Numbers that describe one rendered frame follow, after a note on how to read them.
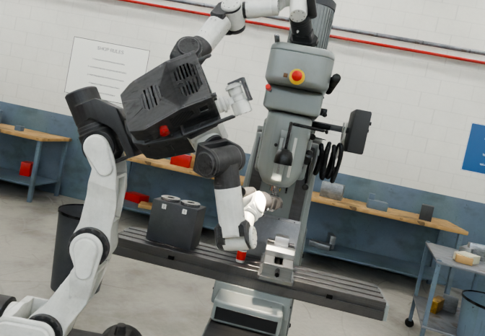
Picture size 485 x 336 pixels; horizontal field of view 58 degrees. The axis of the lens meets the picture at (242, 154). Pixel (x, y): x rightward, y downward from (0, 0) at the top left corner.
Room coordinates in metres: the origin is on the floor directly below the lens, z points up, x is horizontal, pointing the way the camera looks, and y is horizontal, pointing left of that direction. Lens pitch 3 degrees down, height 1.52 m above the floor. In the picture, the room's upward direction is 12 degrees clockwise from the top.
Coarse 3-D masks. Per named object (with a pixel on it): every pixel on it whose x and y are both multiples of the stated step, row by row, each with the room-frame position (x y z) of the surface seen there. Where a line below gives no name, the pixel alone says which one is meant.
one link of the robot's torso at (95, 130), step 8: (88, 128) 1.47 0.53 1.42; (96, 128) 1.47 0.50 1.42; (104, 128) 1.48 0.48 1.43; (80, 136) 1.48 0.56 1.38; (88, 136) 1.47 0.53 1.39; (104, 136) 1.47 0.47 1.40; (112, 136) 1.49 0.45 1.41; (112, 144) 1.47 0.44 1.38; (120, 144) 1.53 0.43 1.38; (120, 152) 1.51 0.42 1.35
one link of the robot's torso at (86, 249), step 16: (80, 240) 1.43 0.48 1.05; (96, 240) 1.44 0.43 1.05; (80, 256) 1.43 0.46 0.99; (96, 256) 1.44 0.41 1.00; (80, 272) 1.43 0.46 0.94; (96, 272) 1.45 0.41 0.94; (64, 288) 1.48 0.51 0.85; (80, 288) 1.46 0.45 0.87; (96, 288) 1.57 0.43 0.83; (48, 304) 1.47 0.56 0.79; (64, 304) 1.48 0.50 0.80; (80, 304) 1.48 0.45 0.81; (48, 320) 1.46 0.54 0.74; (64, 320) 1.48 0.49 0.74
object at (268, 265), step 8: (272, 240) 1.94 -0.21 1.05; (264, 256) 1.97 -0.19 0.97; (272, 256) 1.82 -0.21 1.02; (264, 264) 1.71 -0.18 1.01; (272, 264) 1.71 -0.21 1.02; (280, 264) 1.85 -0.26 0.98; (288, 264) 1.75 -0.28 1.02; (264, 272) 1.71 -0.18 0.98; (272, 272) 1.71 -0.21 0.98; (280, 272) 1.70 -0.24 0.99; (288, 272) 1.70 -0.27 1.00; (272, 280) 1.70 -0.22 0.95; (280, 280) 1.70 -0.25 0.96; (288, 280) 1.70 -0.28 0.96
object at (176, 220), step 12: (156, 204) 1.94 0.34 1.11; (168, 204) 1.92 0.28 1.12; (180, 204) 1.94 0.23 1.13; (192, 204) 1.92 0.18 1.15; (156, 216) 1.93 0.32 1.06; (168, 216) 1.92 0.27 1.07; (180, 216) 1.91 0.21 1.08; (192, 216) 1.89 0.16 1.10; (156, 228) 1.93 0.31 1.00; (168, 228) 1.92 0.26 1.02; (180, 228) 1.90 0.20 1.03; (192, 228) 1.89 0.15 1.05; (156, 240) 1.93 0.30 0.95; (168, 240) 1.91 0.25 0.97; (180, 240) 1.90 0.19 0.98; (192, 240) 1.89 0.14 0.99
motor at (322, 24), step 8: (320, 0) 2.06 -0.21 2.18; (328, 0) 2.08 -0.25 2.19; (320, 8) 2.07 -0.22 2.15; (328, 8) 2.09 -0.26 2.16; (320, 16) 2.07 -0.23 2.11; (328, 16) 2.09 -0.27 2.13; (320, 24) 2.08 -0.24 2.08; (328, 24) 2.10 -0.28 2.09; (320, 32) 2.08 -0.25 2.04; (328, 32) 2.12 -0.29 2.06; (288, 40) 2.14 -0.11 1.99; (320, 40) 2.08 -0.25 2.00
